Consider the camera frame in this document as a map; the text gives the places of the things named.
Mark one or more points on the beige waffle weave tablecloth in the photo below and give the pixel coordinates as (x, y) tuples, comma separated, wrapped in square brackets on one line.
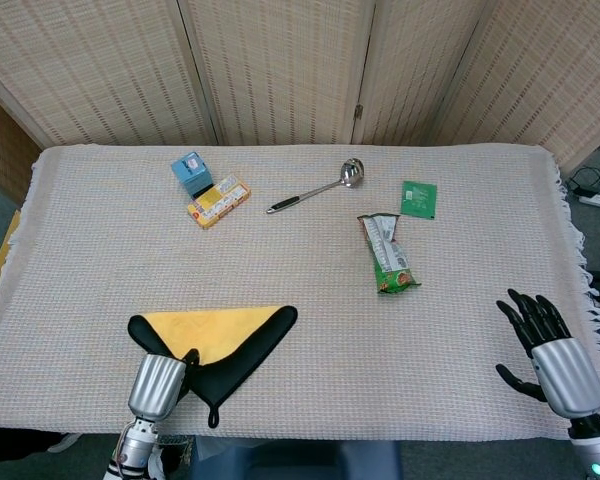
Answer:
[(305, 260)]

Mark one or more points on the small green sachet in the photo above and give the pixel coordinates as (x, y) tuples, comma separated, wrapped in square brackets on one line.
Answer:
[(419, 199)]

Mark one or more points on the dark blue robot torso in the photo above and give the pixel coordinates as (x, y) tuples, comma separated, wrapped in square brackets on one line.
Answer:
[(300, 460)]

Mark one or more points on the yellow flat carton box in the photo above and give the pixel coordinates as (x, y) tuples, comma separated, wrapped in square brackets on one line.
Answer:
[(219, 202)]

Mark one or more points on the light blue carton box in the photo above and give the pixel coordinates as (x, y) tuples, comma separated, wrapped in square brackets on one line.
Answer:
[(192, 172)]

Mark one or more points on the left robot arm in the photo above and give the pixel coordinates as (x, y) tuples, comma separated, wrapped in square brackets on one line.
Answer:
[(135, 447)]

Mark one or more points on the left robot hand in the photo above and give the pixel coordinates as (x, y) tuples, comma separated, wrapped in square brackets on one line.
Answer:
[(155, 385)]

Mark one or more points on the green snack bag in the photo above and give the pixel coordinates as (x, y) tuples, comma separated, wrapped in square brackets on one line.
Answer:
[(390, 255)]

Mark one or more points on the black yellow oven mitt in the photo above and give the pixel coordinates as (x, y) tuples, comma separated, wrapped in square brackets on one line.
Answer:
[(230, 370)]

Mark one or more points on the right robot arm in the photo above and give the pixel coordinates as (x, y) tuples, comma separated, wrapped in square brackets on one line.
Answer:
[(597, 445)]

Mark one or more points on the metal screen hinge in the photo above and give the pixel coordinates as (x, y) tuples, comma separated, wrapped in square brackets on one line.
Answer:
[(359, 111)]

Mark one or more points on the woven bamboo folding screen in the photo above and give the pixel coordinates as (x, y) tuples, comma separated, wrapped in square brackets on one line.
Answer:
[(280, 65)]

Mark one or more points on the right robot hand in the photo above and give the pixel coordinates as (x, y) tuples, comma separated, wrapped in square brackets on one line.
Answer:
[(565, 370)]

